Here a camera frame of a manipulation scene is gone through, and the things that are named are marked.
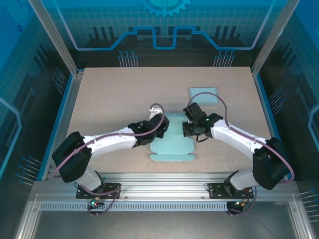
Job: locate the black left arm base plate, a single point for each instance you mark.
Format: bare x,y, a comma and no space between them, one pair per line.
113,193

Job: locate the aluminium frame post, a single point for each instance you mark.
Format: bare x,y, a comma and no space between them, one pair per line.
56,37
274,37

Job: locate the aluminium mounting rail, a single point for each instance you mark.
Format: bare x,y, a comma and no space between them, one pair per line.
162,185

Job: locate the light blue paper box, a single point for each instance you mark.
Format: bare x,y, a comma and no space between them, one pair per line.
172,149
207,100

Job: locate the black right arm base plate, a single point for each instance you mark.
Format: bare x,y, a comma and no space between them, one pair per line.
218,191

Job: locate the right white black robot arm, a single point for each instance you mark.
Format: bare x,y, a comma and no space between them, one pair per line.
231,132

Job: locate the blue table edge strip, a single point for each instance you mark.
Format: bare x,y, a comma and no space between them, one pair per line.
264,99
50,139

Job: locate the small connector with LEDs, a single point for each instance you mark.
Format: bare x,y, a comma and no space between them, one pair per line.
94,203
239,203

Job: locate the grey metal bottom panel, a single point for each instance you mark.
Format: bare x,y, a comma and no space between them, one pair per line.
162,226

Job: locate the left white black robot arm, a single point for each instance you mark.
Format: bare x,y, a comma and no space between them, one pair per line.
112,139

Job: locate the aluminium lower frame bar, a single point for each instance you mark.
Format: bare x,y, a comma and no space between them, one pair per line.
27,221
299,221

